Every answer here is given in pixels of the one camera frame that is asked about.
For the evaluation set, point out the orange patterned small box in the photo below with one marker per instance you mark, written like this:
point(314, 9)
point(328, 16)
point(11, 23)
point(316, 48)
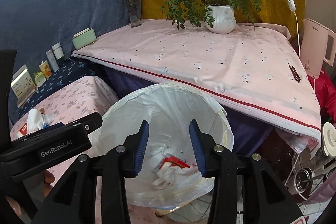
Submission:
point(45, 69)

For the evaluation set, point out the green tissue box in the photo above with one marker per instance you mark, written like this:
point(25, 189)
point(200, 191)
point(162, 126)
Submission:
point(84, 38)

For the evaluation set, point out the white jar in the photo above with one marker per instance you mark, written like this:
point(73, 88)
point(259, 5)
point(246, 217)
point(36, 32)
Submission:
point(58, 51)

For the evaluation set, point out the person's left hand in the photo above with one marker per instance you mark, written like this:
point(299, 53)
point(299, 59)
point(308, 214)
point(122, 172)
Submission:
point(47, 187)

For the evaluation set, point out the pink electric kettle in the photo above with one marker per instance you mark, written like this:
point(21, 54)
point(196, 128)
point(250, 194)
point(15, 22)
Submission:
point(317, 48)

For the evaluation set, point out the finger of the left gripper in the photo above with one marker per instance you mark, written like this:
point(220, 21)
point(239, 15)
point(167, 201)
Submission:
point(91, 122)
point(50, 132)

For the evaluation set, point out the pink floral tablecloth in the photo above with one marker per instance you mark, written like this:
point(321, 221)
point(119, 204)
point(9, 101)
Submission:
point(80, 98)

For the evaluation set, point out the black hair clip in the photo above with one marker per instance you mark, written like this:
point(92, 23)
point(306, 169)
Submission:
point(296, 76)

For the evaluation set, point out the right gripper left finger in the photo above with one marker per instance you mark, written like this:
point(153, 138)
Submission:
point(73, 198)

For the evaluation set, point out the white tissue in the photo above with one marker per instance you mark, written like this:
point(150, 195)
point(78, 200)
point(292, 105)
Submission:
point(38, 120)

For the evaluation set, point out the white plastic wrapper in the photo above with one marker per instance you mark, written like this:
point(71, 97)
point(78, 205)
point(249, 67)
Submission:
point(170, 174)

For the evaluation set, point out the red cloth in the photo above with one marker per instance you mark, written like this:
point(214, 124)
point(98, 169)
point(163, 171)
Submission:
point(325, 92)

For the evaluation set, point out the pink dotted bed cover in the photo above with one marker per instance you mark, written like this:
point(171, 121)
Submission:
point(246, 70)

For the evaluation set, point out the blue grey blanket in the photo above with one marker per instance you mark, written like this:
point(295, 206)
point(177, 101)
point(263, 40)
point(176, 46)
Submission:
point(32, 27)

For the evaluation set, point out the red white paper cup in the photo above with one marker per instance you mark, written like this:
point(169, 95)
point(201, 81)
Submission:
point(22, 131)

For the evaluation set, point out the navy floral cloth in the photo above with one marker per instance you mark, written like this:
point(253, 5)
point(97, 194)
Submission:
point(73, 70)

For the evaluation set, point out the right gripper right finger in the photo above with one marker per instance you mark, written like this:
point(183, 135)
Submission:
point(265, 199)

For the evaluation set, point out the green small packet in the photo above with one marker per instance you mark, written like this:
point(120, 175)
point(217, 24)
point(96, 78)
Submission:
point(39, 79)

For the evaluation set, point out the white-lined trash bin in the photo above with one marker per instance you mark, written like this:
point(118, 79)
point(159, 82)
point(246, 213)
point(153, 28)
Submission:
point(168, 108)

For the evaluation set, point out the tall white bottle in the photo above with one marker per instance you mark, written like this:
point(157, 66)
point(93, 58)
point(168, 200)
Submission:
point(52, 61)

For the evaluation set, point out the white open gift box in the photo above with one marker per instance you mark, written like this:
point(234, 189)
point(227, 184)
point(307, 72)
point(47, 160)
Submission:
point(22, 85)

